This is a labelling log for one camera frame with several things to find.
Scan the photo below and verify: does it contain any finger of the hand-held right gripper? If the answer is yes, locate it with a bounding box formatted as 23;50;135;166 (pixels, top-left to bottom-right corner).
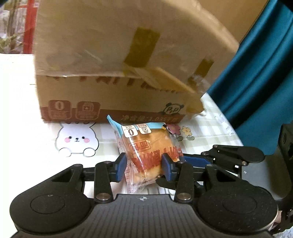
155;169;242;191
183;144;249;172

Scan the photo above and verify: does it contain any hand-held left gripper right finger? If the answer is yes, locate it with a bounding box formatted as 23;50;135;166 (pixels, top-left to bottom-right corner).
161;154;232;203

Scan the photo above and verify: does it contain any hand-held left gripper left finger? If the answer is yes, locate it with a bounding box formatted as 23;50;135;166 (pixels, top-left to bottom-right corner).
51;152;128;203

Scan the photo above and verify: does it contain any bread packet with blue top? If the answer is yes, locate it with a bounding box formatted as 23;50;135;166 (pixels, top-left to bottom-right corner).
107;115;184;195

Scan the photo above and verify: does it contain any brown cardboard box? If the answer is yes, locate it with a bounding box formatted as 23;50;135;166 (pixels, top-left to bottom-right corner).
34;0;240;124

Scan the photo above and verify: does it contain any teal cloth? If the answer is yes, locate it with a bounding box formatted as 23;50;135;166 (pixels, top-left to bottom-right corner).
206;0;293;156

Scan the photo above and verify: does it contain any brown wooden board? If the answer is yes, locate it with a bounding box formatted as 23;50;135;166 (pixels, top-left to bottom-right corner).
199;0;269;44

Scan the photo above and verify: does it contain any red floral curtain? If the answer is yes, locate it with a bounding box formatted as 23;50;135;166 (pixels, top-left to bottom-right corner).
0;0;42;54

